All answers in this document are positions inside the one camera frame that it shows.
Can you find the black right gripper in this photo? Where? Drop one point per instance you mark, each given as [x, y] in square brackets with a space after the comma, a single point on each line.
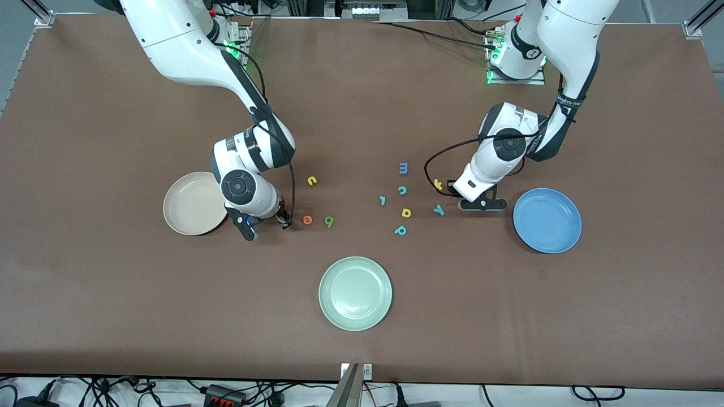
[283, 217]

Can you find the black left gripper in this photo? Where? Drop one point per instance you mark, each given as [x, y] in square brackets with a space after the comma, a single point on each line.
[453, 187]

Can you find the teal foam letter y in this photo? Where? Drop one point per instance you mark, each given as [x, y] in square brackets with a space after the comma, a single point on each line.
[439, 210]

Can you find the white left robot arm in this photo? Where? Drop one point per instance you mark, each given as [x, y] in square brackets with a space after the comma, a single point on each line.
[571, 34]

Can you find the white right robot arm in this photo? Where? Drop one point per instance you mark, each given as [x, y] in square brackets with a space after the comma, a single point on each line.
[175, 45]

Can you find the blue foam letter m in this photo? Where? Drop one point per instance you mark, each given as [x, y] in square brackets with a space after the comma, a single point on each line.
[403, 168]

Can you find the teal foam letter p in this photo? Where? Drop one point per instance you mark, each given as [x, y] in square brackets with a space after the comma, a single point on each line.
[396, 232]

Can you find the beige brown plate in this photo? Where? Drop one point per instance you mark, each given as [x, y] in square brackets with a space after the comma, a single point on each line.
[189, 206]

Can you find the blue plate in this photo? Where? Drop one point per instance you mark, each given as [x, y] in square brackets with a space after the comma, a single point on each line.
[546, 223]

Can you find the pale green plate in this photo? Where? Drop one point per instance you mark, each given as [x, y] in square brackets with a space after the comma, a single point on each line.
[355, 294]

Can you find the black red power adapter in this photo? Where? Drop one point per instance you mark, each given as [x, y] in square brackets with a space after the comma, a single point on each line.
[223, 394]

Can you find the grey connector box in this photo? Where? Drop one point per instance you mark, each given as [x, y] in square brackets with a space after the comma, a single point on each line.
[370, 10]

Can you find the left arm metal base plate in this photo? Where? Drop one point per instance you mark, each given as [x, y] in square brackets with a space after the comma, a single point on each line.
[517, 81]

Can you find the white pole bracket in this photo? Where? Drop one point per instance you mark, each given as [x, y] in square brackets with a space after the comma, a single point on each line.
[367, 371]

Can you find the grey camera mount pole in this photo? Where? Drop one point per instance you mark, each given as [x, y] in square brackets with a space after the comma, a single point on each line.
[346, 390]

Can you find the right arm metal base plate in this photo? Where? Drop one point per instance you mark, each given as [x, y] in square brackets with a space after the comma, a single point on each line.
[246, 39]

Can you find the aluminium corner rail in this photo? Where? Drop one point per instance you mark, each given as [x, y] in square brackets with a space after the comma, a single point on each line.
[44, 20]
[693, 28]

